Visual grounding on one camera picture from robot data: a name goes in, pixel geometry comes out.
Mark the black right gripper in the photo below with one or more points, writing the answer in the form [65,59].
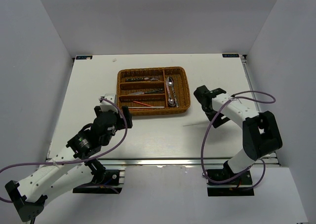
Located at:
[219,122]

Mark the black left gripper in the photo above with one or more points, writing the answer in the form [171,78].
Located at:
[121,123]

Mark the dark patterned handle spoon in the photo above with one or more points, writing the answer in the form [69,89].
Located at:
[174,96]

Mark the dark handled knife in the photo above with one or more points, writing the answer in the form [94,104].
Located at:
[155,91]

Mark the dark handled fork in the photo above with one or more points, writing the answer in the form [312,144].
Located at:
[136,79]

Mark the pink handled fork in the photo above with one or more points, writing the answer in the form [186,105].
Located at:
[152,79]

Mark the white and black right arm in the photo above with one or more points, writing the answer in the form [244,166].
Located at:
[260,133]

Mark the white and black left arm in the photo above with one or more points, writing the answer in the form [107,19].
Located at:
[73,166]

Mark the right blue table label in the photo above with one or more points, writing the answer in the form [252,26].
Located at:
[230,55]

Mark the blue table label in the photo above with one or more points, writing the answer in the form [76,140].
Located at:
[84,57]
[230,55]

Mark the brown wicker cutlery basket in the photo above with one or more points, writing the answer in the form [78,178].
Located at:
[175,76]

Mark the left blue table label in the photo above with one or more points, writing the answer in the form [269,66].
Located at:
[84,57]

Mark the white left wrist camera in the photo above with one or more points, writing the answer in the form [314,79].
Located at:
[108,103]

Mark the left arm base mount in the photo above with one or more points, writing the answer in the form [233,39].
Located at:
[100,180]

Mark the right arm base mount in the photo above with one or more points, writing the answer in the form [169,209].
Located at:
[241,186]

